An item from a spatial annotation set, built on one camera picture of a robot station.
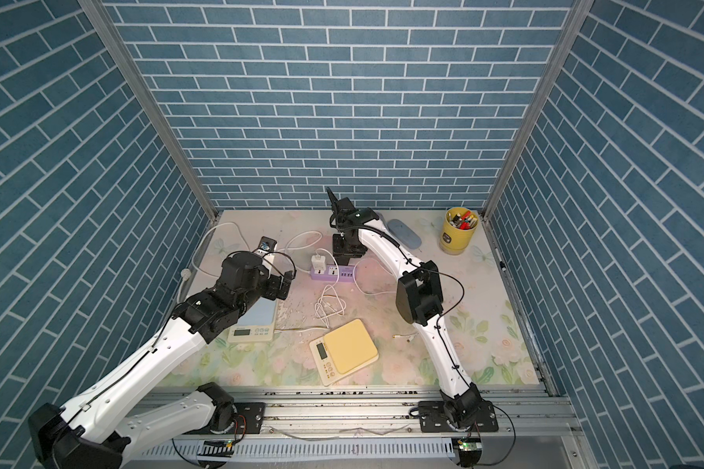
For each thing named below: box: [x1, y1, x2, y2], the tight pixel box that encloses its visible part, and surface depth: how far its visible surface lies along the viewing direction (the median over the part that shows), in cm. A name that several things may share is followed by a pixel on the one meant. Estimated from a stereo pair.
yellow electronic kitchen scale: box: [308, 318, 380, 387], surface depth 84 cm
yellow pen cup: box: [440, 206, 480, 256], surface depth 104 cm
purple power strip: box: [309, 264, 355, 283], surface depth 101 cm
